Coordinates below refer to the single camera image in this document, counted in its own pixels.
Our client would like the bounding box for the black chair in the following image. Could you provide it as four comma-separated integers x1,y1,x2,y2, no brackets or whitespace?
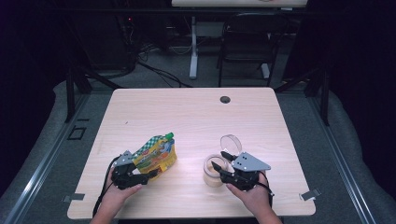
217,12,292,89

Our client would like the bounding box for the black floor cable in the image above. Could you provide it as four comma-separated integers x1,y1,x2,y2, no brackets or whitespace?
135,59,193,89

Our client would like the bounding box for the person's left hand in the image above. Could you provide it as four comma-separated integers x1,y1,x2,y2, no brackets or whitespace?
100,182,143,215

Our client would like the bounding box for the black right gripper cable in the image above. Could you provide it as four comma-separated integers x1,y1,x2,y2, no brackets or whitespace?
257,172,276,209

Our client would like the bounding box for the black metal frame stand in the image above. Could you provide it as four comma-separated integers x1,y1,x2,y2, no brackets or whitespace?
63,65,123,124
274,65,332,127

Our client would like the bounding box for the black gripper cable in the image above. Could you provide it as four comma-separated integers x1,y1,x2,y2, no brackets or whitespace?
92,154,116,218
257,172,276,209

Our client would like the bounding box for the aluminium floor rail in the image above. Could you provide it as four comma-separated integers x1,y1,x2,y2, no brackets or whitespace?
307,92,378,224
2,92,91,224

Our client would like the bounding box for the white background table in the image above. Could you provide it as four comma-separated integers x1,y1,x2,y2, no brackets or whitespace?
171,0,308,80

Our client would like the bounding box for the person's right hand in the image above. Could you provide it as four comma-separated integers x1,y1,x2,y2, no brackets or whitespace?
226,172,273,217

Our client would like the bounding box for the yellow green spouted pouch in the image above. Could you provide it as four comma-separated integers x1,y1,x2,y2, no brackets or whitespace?
132,132,178,181

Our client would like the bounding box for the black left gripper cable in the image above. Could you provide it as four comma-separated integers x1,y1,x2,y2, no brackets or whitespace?
92,154,116,218

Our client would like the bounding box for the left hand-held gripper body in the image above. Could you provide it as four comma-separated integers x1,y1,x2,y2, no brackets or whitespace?
110,149,150,191

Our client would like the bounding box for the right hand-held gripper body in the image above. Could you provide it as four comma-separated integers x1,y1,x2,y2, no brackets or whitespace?
219,151,272,191

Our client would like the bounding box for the glass jar with beige rim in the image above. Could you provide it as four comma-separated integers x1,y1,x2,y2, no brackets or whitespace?
203,133,243,189

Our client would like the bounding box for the grey tape piece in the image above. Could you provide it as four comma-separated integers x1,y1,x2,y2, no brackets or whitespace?
62,192,86,203
299,188,322,202

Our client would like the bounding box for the dark equipment box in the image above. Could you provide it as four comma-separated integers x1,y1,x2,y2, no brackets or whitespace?
86,17,137,71

